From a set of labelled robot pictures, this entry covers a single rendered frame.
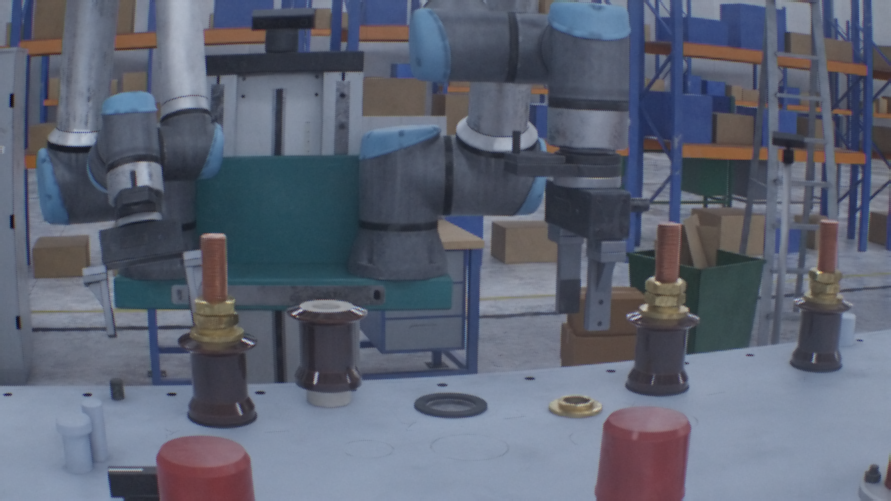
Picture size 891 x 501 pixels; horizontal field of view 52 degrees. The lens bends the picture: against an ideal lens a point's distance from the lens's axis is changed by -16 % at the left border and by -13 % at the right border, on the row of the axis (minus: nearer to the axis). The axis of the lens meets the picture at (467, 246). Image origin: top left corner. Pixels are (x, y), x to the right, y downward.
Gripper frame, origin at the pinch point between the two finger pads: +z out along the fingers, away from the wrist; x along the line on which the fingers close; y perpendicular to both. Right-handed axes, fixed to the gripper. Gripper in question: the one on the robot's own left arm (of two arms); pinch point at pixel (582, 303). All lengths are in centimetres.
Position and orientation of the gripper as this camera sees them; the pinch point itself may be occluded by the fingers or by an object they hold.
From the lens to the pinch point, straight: 118.7
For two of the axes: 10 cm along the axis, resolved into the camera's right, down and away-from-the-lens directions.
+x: -3.0, -1.7, 9.4
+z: -0.2, 9.9, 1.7
